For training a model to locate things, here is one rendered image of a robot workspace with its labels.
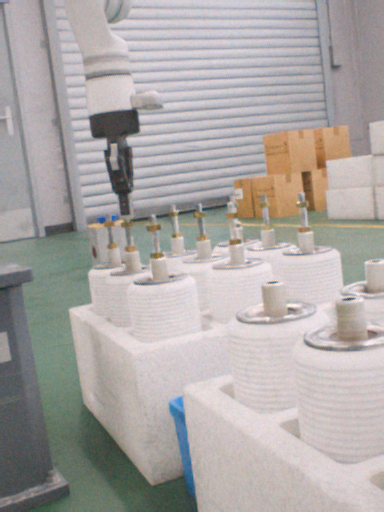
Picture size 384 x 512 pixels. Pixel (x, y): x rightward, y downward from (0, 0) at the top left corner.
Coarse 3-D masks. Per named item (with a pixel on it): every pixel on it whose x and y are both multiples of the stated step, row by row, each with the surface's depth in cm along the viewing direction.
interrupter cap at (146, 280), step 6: (144, 276) 92; (150, 276) 92; (174, 276) 90; (180, 276) 88; (186, 276) 89; (138, 282) 88; (144, 282) 87; (150, 282) 86; (156, 282) 86; (162, 282) 86; (168, 282) 86
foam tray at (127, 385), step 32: (96, 320) 103; (96, 352) 101; (128, 352) 83; (160, 352) 82; (192, 352) 84; (224, 352) 86; (96, 384) 105; (128, 384) 85; (160, 384) 83; (96, 416) 110; (128, 416) 89; (160, 416) 83; (128, 448) 92; (160, 448) 83; (160, 480) 84
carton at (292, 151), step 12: (288, 132) 462; (300, 132) 467; (312, 132) 473; (264, 144) 487; (276, 144) 475; (288, 144) 463; (300, 144) 468; (312, 144) 474; (276, 156) 477; (288, 156) 466; (300, 156) 468; (312, 156) 474; (276, 168) 480; (288, 168) 468; (300, 168) 469; (312, 168) 475
